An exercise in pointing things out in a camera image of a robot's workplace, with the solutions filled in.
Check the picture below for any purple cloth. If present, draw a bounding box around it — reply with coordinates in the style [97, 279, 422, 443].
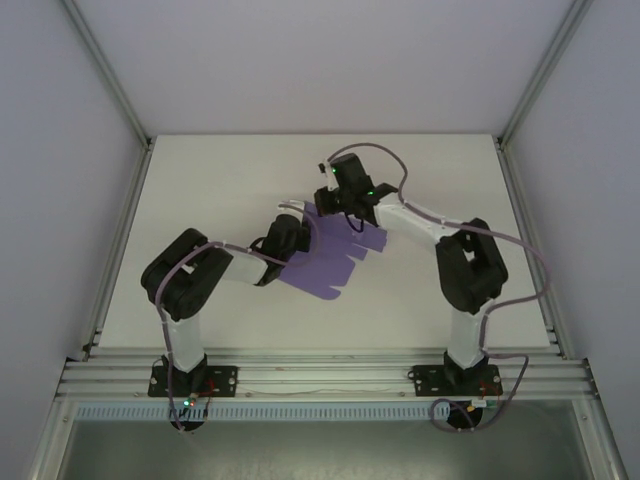
[276, 201, 390, 303]

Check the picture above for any grey metal sheet panel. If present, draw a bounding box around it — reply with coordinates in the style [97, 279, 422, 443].
[62, 419, 589, 480]

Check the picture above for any wide grooved aluminium rail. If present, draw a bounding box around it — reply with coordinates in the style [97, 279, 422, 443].
[55, 348, 600, 401]

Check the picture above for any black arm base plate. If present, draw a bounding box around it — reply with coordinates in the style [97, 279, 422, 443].
[409, 364, 502, 399]
[147, 365, 239, 399]

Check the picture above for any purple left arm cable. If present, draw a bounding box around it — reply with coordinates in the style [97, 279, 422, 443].
[154, 198, 322, 434]

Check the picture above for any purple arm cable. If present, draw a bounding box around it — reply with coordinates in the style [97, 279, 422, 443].
[327, 142, 551, 434]
[154, 198, 322, 434]

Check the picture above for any aluminium table side rail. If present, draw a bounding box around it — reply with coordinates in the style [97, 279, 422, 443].
[494, 138, 572, 361]
[79, 139, 155, 362]

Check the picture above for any grey slotted cable duct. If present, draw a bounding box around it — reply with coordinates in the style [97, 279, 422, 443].
[73, 403, 501, 422]

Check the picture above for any aluminium frame post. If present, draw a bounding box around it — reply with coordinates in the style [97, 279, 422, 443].
[60, 0, 154, 151]
[496, 0, 597, 149]

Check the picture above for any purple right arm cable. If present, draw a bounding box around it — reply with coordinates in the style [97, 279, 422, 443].
[327, 142, 551, 434]

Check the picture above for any aluminium lower frame beam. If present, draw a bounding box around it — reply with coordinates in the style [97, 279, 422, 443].
[27, 394, 76, 480]
[569, 394, 629, 480]

